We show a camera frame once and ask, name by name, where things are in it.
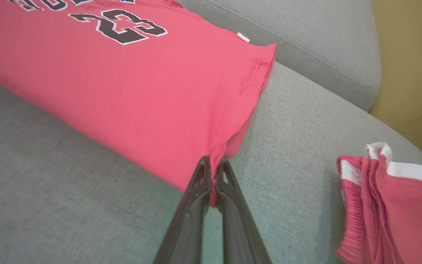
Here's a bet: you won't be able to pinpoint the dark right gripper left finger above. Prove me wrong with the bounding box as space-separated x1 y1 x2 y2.
153 155 212 264

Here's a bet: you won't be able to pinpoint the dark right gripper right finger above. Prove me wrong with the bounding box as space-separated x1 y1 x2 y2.
215 158 273 264

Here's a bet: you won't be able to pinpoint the red jersey with number print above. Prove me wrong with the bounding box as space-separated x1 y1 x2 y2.
0 0 278 208

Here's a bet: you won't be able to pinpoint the red shorts with white stripe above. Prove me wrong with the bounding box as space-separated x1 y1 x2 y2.
334 142 422 264

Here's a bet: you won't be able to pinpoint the grey sofa seat cushion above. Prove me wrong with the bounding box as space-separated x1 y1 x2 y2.
0 60 422 264

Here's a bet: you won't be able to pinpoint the grey sofa back cushion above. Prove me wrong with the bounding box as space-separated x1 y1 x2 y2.
177 0 382 113

